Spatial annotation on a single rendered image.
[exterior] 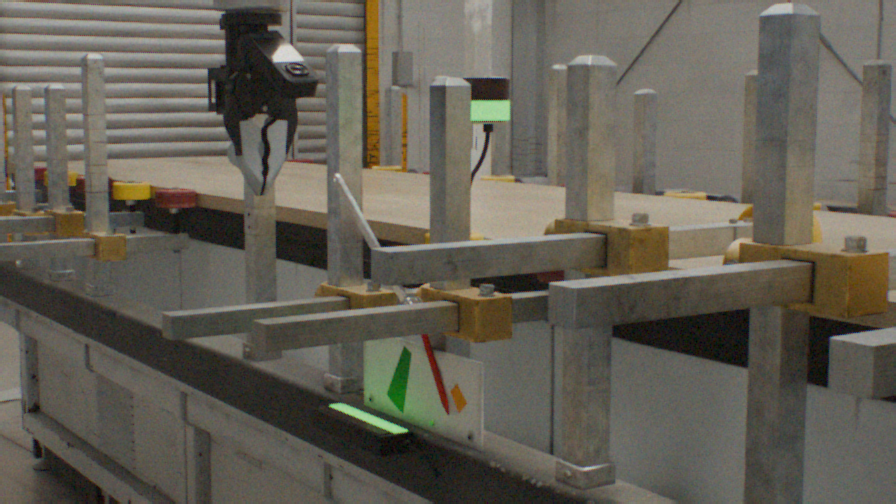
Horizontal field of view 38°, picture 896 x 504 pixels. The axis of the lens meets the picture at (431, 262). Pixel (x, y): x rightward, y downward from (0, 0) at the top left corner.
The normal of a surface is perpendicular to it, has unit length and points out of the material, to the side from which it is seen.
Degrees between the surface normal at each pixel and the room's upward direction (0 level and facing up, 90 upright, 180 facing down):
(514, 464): 0
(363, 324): 90
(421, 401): 90
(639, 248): 90
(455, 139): 90
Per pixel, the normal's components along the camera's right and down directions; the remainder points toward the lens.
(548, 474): 0.00, -0.99
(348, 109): 0.54, 0.11
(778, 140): -0.84, 0.07
